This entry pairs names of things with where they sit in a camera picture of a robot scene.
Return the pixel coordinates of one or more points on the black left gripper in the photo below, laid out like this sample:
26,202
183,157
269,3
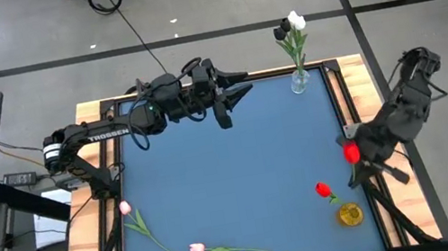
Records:
222,116

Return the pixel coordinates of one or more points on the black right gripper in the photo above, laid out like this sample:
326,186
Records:
374,148

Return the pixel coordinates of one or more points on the red artificial tulip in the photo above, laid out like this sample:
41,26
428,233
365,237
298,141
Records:
351,153
322,189

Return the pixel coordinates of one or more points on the black artificial tulip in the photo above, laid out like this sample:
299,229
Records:
280,34
285,24

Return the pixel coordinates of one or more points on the white artificial tulip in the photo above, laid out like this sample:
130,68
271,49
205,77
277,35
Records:
301,22
292,17

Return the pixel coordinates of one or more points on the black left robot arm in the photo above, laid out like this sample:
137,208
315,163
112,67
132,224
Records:
107,135

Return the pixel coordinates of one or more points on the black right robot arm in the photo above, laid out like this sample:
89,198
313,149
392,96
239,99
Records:
403,109

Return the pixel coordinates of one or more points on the yellow glass vase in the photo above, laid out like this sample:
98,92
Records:
353,218

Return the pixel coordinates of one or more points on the clear glass vase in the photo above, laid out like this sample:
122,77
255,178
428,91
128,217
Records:
300,83

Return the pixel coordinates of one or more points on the blue table mat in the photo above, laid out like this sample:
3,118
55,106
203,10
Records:
239,187

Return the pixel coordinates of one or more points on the white paper sheet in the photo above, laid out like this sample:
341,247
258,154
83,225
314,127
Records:
52,231

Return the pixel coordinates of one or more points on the black desk crossbar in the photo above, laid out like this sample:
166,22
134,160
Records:
32,203

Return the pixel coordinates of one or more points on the black aluminium table frame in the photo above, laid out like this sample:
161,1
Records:
270,74

